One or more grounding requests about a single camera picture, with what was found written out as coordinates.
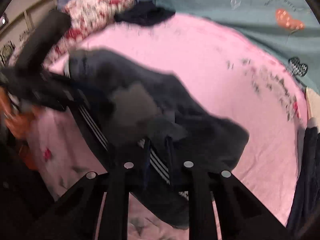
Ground white quilted pillow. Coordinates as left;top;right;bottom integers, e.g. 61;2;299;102
305;87;320;130

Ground dark navy flat garment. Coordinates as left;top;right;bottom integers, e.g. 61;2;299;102
286;118;319;237

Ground folded dark navy garment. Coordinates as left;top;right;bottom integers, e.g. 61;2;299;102
114;1;176;27

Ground pink floral bed sheet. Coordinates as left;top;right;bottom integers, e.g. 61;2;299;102
27;14;308;239

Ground red floral rolled quilt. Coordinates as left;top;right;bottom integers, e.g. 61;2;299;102
8;0;137;67

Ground black track pants white stripes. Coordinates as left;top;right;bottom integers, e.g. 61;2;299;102
64;49;249;230

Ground teal heart-print quilt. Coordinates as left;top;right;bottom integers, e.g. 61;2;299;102
153;0;319;91

